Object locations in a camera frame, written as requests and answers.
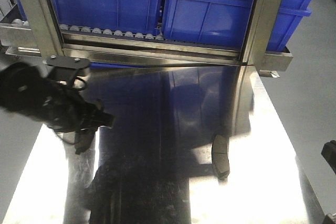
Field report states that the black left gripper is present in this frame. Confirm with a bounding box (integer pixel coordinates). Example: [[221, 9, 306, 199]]
[[23, 78, 115, 133]]

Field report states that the grey brake pad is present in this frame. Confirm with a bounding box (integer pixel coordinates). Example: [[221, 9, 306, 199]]
[[74, 129, 95, 155], [211, 135, 230, 180]]

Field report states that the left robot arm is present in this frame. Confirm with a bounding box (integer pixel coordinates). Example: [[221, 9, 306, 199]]
[[1, 62, 114, 133]]

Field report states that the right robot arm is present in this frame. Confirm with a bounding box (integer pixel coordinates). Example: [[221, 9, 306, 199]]
[[321, 140, 336, 224]]

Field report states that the white roller conveyor track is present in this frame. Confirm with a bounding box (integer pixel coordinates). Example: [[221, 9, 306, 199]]
[[12, 18, 164, 41]]

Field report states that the steel work table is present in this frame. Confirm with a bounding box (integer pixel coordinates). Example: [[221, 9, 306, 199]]
[[3, 69, 324, 223]]

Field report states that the left blue plastic crate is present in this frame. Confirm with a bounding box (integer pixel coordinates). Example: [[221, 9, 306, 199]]
[[51, 0, 163, 36]]

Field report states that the blue plastic crate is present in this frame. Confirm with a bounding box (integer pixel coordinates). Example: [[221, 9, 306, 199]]
[[51, 0, 163, 36], [162, 0, 311, 51]]

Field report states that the right blue plastic crate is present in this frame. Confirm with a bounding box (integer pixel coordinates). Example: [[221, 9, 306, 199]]
[[162, 0, 311, 51]]

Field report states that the grey left camera mount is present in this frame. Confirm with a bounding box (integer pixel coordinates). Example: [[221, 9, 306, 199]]
[[46, 55, 91, 88]]

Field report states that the stainless steel rack frame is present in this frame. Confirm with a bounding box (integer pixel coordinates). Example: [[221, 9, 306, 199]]
[[1, 0, 293, 89]]

